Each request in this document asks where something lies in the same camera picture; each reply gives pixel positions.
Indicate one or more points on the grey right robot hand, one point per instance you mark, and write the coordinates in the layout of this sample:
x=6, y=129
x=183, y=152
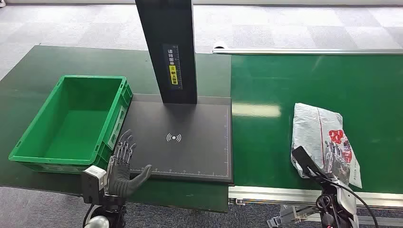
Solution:
x=338, y=165

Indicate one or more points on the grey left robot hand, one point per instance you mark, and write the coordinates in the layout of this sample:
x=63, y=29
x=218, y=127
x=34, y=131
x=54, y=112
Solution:
x=121, y=181

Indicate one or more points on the grey plastic mailer package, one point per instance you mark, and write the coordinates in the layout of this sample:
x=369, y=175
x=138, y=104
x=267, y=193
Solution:
x=310, y=129

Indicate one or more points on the black inbound scanner machine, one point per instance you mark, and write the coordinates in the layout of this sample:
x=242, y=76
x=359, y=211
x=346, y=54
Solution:
x=189, y=148

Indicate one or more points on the green conveyor belt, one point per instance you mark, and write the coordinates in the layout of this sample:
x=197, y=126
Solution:
x=314, y=81

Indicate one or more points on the green plastic crate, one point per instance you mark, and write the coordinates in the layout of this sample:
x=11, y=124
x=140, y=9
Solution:
x=75, y=126

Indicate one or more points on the black yellow column label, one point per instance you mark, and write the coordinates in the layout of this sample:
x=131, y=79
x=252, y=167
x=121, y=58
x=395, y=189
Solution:
x=173, y=67

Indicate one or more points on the dark green table mat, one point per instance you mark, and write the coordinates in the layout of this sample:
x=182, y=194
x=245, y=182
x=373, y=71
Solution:
x=37, y=69

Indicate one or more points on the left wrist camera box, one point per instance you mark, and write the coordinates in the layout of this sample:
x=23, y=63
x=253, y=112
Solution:
x=93, y=184

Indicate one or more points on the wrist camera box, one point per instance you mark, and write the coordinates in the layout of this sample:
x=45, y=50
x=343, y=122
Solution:
x=303, y=159
x=93, y=184

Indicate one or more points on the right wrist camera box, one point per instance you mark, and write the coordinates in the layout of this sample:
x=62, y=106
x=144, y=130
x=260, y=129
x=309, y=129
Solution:
x=303, y=159

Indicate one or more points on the silver conveyor side rail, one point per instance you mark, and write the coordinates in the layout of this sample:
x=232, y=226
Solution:
x=308, y=51
x=283, y=195

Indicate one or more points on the metal conveyor bracket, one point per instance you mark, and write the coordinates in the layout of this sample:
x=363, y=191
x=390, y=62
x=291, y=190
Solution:
x=289, y=215

